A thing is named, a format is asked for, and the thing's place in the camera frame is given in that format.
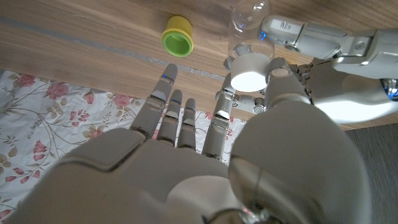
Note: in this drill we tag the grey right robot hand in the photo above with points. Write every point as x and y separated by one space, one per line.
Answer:
155 180

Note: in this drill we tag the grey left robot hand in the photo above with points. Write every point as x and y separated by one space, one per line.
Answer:
342 87

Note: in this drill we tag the clear medicine bottle white cap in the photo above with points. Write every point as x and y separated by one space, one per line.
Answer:
248 71

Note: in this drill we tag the small green yellow cup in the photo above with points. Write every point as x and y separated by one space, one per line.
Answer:
177 39

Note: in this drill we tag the floral print backdrop cloth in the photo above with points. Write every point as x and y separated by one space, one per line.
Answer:
62 118

